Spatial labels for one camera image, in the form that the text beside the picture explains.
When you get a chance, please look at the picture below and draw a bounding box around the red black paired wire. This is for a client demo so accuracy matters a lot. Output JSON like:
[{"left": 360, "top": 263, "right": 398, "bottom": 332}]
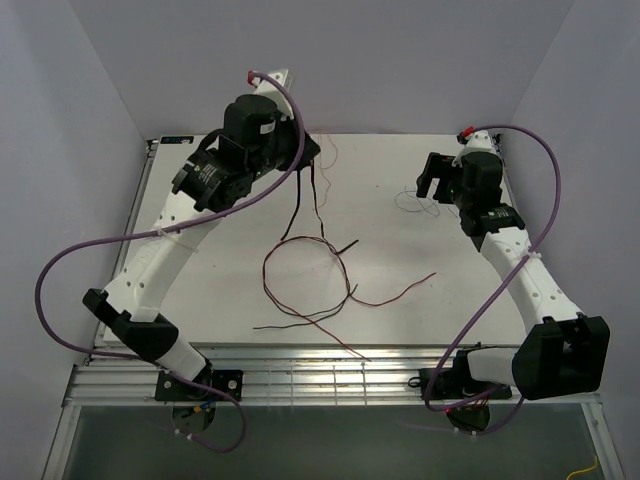
[{"left": 262, "top": 235, "right": 438, "bottom": 362}]

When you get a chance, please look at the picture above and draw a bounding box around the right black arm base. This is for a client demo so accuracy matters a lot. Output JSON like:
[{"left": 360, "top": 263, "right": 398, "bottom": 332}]
[{"left": 407, "top": 368, "right": 512, "bottom": 433}]

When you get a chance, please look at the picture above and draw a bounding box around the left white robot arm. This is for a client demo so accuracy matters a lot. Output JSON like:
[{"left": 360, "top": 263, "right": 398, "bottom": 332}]
[{"left": 83, "top": 94, "right": 319, "bottom": 400}]

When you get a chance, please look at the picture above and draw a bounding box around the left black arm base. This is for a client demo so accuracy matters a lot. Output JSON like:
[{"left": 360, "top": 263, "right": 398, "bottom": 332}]
[{"left": 153, "top": 369, "right": 244, "bottom": 433}]

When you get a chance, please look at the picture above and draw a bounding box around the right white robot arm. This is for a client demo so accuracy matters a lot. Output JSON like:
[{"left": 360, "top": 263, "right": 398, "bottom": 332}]
[{"left": 416, "top": 152, "right": 610, "bottom": 400}]

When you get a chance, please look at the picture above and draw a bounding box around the left blue corner label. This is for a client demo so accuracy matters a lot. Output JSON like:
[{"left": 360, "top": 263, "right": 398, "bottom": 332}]
[{"left": 159, "top": 136, "right": 194, "bottom": 145}]

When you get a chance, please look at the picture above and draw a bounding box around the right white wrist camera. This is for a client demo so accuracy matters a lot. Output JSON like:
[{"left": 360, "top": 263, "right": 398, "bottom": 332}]
[{"left": 452, "top": 127, "right": 496, "bottom": 167}]

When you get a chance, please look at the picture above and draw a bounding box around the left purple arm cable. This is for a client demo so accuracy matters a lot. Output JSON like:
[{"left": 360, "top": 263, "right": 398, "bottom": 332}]
[{"left": 34, "top": 70, "right": 307, "bottom": 454}]

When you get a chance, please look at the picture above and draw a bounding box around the aluminium rail frame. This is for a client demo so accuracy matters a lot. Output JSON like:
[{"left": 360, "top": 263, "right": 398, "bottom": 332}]
[{"left": 42, "top": 134, "right": 626, "bottom": 480}]

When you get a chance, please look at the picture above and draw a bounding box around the yellow wire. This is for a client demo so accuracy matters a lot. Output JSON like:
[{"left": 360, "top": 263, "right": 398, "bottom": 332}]
[{"left": 567, "top": 455, "right": 599, "bottom": 480}]

